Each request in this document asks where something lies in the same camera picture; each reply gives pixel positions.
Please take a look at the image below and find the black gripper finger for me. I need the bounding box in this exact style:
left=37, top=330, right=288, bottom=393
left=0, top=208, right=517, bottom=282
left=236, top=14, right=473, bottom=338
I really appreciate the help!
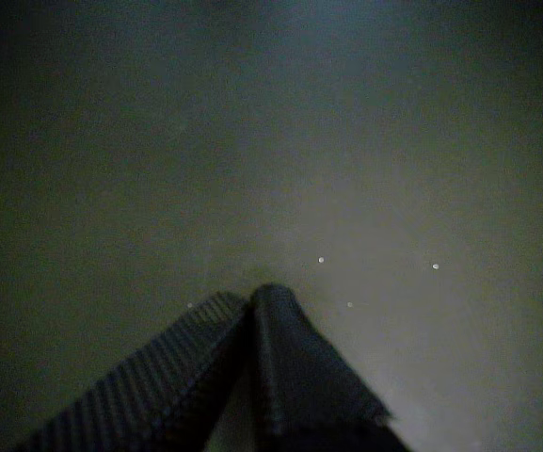
left=249, top=282, right=411, bottom=452
left=14, top=290, right=253, bottom=452

